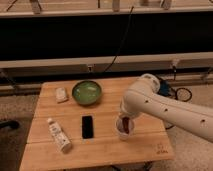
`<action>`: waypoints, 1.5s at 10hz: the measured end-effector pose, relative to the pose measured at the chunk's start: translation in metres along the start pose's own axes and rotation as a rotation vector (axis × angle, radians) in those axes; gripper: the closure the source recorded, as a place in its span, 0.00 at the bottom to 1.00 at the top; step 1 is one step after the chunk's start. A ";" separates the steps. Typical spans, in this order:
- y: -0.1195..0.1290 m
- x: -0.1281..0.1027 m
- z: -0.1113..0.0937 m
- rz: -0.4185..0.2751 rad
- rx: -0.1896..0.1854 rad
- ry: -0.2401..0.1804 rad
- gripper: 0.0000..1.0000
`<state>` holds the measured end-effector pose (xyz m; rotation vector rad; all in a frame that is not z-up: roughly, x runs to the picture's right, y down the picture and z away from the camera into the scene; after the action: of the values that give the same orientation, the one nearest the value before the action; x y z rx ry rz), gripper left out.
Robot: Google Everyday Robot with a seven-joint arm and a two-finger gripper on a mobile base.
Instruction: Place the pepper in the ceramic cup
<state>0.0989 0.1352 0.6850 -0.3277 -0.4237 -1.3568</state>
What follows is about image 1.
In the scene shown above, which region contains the red pepper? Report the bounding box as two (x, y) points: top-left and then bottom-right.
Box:
(122, 117), (129, 134)

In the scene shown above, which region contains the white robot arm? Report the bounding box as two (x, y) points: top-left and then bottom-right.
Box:
(119, 74), (213, 143)

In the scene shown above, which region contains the green ceramic bowl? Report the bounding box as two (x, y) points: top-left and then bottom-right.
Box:
(72, 80), (102, 105)

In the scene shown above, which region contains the white ceramic cup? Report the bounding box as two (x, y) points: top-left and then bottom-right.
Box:
(115, 117), (134, 141)

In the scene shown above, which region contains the black smartphone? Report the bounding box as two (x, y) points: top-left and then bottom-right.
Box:
(82, 116), (94, 139)

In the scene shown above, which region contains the wooden table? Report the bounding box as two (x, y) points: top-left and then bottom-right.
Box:
(20, 77), (173, 171)

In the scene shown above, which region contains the white tube bottle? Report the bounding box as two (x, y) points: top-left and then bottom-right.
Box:
(47, 118), (72, 153)

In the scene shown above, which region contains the blue black cable bundle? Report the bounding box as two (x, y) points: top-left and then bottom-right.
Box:
(156, 77), (193, 103)

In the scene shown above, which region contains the black hanging cable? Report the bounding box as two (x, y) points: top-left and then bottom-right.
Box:
(102, 4), (136, 73)

